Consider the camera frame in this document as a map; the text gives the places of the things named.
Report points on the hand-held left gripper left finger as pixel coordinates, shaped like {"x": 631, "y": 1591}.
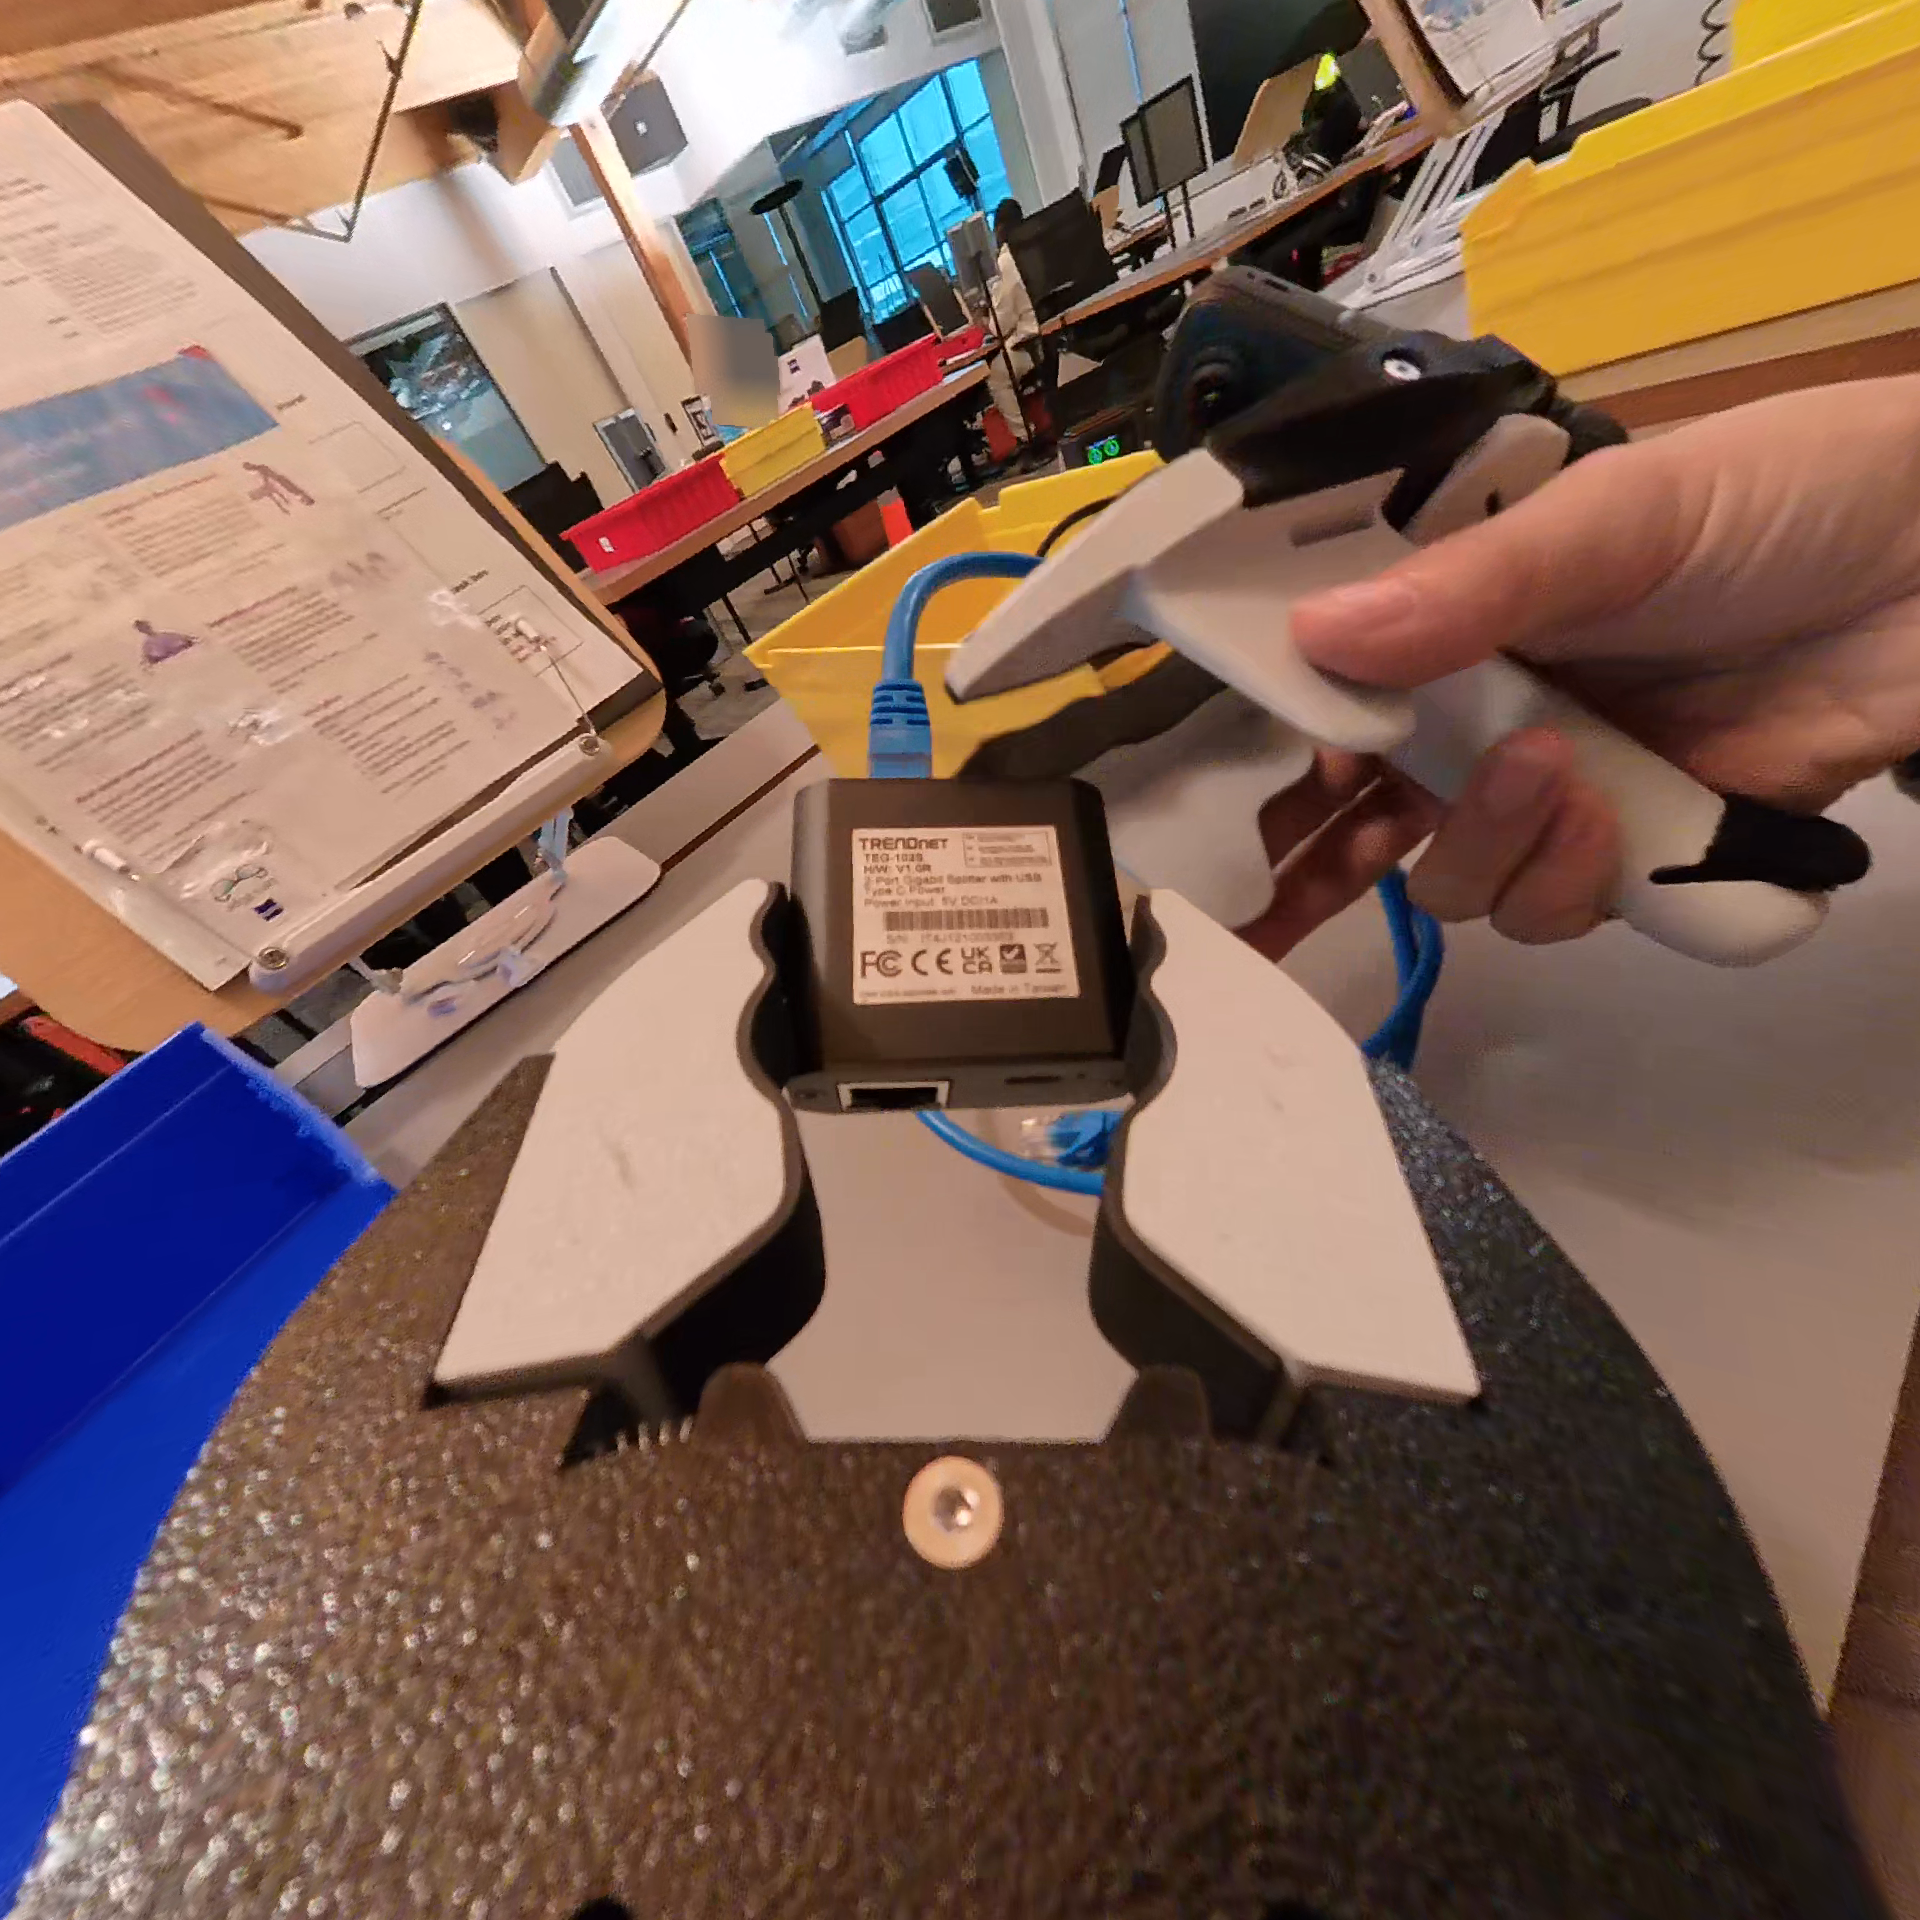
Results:
{"x": 631, "y": 1169}

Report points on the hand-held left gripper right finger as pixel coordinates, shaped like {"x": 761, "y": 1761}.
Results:
{"x": 1289, "y": 1169}

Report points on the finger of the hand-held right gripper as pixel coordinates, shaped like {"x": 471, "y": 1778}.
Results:
{"x": 1110, "y": 587}
{"x": 1217, "y": 810}

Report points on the black network splitter box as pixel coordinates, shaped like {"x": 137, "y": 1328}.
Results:
{"x": 963, "y": 900}

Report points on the person's right hand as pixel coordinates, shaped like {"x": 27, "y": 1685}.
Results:
{"x": 1724, "y": 595}

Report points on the long wooden work table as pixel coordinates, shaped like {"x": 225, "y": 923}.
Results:
{"x": 781, "y": 503}
{"x": 1274, "y": 205}

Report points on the white document stand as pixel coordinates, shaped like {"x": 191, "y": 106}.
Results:
{"x": 567, "y": 886}

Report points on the red plastic bin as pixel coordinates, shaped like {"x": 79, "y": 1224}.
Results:
{"x": 883, "y": 381}
{"x": 661, "y": 509}

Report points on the black computer monitor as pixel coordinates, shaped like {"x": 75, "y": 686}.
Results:
{"x": 1165, "y": 141}

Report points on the small yellow plastic bin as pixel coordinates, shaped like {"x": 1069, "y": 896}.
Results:
{"x": 769, "y": 452}

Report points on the large yellow plastic bin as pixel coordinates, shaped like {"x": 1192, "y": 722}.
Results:
{"x": 1698, "y": 229}

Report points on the large window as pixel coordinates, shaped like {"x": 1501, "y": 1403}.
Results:
{"x": 918, "y": 167}

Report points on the blue plastic bin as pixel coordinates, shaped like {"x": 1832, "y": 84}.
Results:
{"x": 137, "y": 1277}

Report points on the black wall speaker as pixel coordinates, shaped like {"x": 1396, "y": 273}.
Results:
{"x": 646, "y": 123}

